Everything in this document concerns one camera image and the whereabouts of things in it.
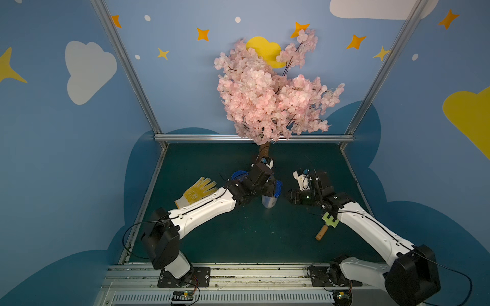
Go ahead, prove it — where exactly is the green wooden-handled scraper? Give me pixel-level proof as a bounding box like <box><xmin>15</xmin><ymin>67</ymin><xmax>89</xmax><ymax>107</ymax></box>
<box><xmin>315</xmin><ymin>212</ymin><xmax>339</xmax><ymax>241</ymax></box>

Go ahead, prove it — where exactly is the right aluminium frame post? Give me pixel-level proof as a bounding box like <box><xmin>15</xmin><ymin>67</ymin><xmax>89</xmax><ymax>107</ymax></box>
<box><xmin>339</xmin><ymin>0</ymin><xmax>429</xmax><ymax>151</ymax></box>

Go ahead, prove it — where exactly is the aluminium frame post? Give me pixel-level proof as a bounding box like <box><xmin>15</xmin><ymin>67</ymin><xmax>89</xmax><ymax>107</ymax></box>
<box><xmin>339</xmin><ymin>0</ymin><xmax>429</xmax><ymax>151</ymax></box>
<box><xmin>91</xmin><ymin>0</ymin><xmax>162</xmax><ymax>135</ymax></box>

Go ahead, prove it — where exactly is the left circuit board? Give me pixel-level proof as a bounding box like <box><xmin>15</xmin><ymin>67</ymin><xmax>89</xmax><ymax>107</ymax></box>
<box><xmin>171</xmin><ymin>291</ymin><xmax>195</xmax><ymax>303</ymax></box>

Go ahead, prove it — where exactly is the blue-lid toiletry cup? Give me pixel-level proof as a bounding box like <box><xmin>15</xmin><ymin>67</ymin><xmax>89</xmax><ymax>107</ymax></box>
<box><xmin>231</xmin><ymin>170</ymin><xmax>248</xmax><ymax>182</ymax></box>
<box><xmin>262</xmin><ymin>195</ymin><xmax>278</xmax><ymax>209</ymax></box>

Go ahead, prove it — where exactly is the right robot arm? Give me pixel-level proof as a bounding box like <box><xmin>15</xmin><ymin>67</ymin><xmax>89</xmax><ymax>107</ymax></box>
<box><xmin>288</xmin><ymin>170</ymin><xmax>441</xmax><ymax>305</ymax></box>

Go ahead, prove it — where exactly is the left aluminium frame post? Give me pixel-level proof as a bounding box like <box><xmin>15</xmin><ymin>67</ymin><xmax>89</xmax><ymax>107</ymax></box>
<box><xmin>91</xmin><ymin>0</ymin><xmax>162</xmax><ymax>135</ymax></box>

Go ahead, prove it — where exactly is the yellow work glove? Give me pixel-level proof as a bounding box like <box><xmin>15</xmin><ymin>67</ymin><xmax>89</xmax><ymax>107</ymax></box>
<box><xmin>174</xmin><ymin>177</ymin><xmax>218</xmax><ymax>209</ymax></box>

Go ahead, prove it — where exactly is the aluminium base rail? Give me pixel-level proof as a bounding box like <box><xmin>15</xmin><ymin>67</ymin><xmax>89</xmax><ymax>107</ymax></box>
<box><xmin>94</xmin><ymin>263</ymin><xmax>395</xmax><ymax>305</ymax></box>

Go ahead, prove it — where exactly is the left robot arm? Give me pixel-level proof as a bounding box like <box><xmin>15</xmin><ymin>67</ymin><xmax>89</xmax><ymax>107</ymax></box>
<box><xmin>140</xmin><ymin>158</ymin><xmax>277</xmax><ymax>284</ymax></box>

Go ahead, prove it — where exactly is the circuit board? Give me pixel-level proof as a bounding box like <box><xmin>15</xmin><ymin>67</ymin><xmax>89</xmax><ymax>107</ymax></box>
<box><xmin>333</xmin><ymin>291</ymin><xmax>352</xmax><ymax>306</ymax></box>
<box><xmin>171</xmin><ymin>291</ymin><xmax>195</xmax><ymax>303</ymax></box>

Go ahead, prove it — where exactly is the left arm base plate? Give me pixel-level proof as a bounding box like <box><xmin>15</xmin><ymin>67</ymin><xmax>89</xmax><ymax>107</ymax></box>
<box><xmin>157</xmin><ymin>267</ymin><xmax>211</xmax><ymax>288</ymax></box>

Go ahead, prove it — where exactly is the right circuit board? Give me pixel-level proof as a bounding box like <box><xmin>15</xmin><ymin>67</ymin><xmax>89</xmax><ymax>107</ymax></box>
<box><xmin>333</xmin><ymin>291</ymin><xmax>352</xmax><ymax>306</ymax></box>

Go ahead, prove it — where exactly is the blue cup lid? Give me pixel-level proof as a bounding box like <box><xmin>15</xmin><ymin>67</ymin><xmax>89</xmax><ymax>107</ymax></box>
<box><xmin>273</xmin><ymin>180</ymin><xmax>283</xmax><ymax>198</ymax></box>

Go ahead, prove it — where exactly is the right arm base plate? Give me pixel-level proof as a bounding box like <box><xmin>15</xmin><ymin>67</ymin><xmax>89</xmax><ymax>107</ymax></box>
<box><xmin>306</xmin><ymin>265</ymin><xmax>363</xmax><ymax>288</ymax></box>

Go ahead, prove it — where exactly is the pink cherry blossom tree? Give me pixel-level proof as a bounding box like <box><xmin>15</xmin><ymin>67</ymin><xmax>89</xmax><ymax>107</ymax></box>
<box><xmin>214</xmin><ymin>29</ymin><xmax>345</xmax><ymax>159</ymax></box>

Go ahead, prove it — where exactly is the aluminium back frame bar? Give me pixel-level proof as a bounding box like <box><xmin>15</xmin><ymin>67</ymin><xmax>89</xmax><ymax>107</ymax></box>
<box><xmin>154</xmin><ymin>133</ymin><xmax>355</xmax><ymax>144</ymax></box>

